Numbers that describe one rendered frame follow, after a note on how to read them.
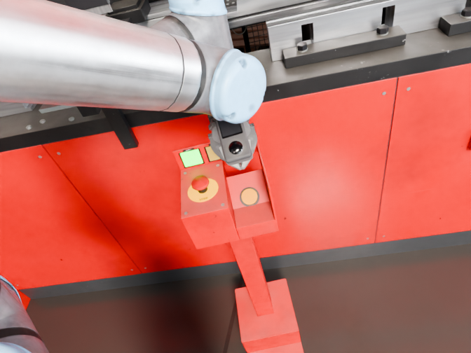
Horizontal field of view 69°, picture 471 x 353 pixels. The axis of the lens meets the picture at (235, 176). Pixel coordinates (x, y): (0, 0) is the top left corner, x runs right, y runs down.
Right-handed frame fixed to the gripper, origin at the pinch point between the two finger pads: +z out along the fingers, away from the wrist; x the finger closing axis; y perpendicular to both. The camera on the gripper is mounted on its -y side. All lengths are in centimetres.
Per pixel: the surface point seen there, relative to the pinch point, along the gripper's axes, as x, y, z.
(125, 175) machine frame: 36.4, 26.1, 19.7
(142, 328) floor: 57, 3, 84
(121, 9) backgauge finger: 25, 62, -14
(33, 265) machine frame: 95, 28, 60
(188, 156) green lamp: 11.8, 9.9, 2.8
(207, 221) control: 9.9, -5.8, 8.2
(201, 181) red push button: 9.3, 1.5, 3.0
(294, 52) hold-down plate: -19.4, 31.2, -4.0
